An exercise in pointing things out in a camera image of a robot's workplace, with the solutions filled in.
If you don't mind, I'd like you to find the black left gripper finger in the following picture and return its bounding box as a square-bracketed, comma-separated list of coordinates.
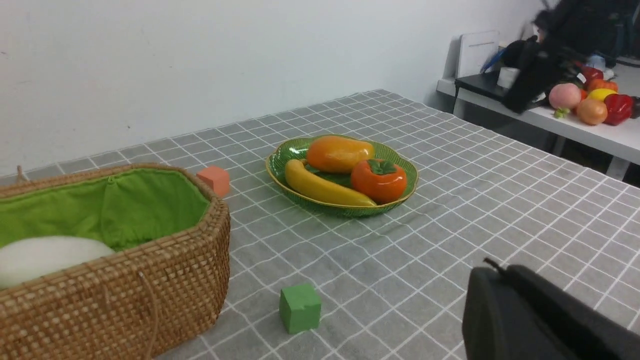
[462, 258, 640, 360]

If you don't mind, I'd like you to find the orange persimmon with leaf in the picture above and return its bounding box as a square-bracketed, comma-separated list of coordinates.
[350, 159, 408, 205]

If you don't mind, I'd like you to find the orange yellow mango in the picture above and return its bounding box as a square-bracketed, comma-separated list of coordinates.
[306, 136, 376, 174]

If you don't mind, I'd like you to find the yellow banana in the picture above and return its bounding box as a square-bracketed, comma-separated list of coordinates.
[285, 159, 377, 207]

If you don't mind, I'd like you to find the white radish with leaves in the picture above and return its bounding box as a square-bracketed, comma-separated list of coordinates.
[0, 235, 115, 289]

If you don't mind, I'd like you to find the white side table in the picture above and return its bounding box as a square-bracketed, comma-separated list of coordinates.
[436, 77, 640, 180]

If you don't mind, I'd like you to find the green foam cube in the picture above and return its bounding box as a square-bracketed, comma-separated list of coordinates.
[279, 283, 322, 335]

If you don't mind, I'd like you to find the orange round fruit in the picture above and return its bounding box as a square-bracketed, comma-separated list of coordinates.
[576, 98, 608, 126]

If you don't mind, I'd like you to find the pink peach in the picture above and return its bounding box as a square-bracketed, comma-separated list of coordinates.
[547, 83, 583, 111]

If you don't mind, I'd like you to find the red bell pepper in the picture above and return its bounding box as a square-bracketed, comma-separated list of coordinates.
[604, 93, 634, 126]

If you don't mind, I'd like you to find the white chair back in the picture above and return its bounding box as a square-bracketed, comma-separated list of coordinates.
[455, 30, 500, 78]

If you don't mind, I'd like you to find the orange foam cube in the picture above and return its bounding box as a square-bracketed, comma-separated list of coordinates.
[196, 166, 231, 198]

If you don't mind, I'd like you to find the woven wicker basket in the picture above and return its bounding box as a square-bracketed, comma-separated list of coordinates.
[1, 162, 231, 360]

